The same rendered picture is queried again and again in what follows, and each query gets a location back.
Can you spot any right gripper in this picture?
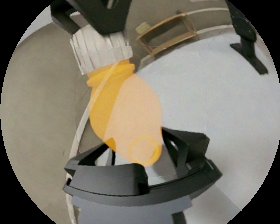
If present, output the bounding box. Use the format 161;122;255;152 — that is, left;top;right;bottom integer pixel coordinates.
50;0;132;36

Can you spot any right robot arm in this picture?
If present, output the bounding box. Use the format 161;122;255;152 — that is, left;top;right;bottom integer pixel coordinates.
225;0;268;75

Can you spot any white ribbed bottle cap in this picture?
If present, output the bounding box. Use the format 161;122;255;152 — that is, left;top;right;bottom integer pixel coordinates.
70;24;133;75

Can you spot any orange plastic bottle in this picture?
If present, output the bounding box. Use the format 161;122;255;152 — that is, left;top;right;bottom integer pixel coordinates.
86;58;162;167

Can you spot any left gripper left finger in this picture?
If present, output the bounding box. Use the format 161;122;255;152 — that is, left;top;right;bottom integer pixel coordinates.
67;142;116;166

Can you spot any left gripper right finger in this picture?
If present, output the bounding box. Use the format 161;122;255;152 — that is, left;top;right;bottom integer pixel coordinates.
162;126;210;178

